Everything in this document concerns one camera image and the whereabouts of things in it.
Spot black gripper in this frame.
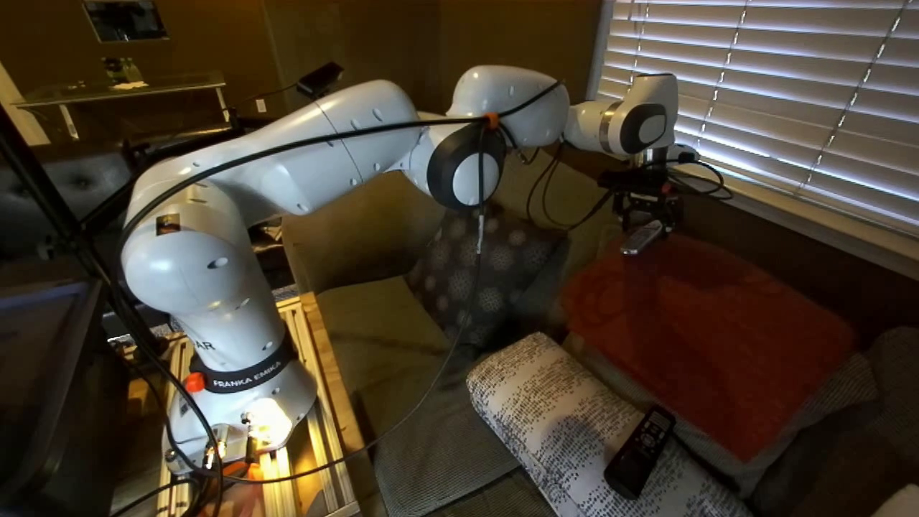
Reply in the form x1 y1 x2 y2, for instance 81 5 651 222
613 185 687 239

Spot grey remote control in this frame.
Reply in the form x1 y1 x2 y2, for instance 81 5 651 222
618 218 669 259

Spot orange brown fleece blanket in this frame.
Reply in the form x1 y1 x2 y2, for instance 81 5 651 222
560 232 859 466

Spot black remote control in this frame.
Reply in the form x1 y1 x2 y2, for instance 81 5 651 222
602 401 677 501

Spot pale cushion under fleece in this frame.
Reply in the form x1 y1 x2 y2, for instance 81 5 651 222
572 327 885 490

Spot wooden window sill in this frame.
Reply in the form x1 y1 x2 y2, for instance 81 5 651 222
669 160 919 282

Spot dark pillow with floral print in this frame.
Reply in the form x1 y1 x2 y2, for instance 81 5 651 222
404 203 572 354

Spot white window blinds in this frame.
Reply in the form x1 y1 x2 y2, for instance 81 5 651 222
601 0 919 239

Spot white pillow with dot print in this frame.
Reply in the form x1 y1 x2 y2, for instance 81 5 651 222
466 331 754 517

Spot grey green sofa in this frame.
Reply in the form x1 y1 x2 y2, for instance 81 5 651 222
282 169 919 517

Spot white pillow with leaf print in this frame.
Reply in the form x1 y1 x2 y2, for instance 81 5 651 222
872 482 919 517

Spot black stand pole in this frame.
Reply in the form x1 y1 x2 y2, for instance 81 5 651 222
0 104 125 318

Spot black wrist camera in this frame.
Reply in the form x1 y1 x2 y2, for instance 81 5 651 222
596 163 674 196

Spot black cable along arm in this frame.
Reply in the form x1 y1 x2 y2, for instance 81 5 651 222
115 80 568 254

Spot black camera on stand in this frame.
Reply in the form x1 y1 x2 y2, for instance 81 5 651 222
292 60 346 100

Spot robot base frame table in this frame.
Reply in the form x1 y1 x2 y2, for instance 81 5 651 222
153 291 364 517

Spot wall shelf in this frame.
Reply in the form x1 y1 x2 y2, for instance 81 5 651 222
15 71 234 144

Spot framed wall picture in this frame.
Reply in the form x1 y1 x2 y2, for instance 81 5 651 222
81 0 173 47

